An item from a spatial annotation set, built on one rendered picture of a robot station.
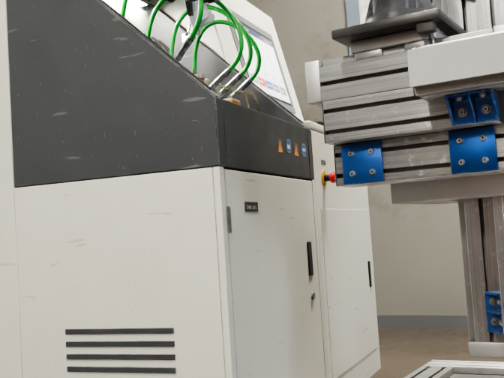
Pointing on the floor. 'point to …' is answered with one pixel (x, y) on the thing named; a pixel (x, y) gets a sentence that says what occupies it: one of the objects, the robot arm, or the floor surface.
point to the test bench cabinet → (128, 277)
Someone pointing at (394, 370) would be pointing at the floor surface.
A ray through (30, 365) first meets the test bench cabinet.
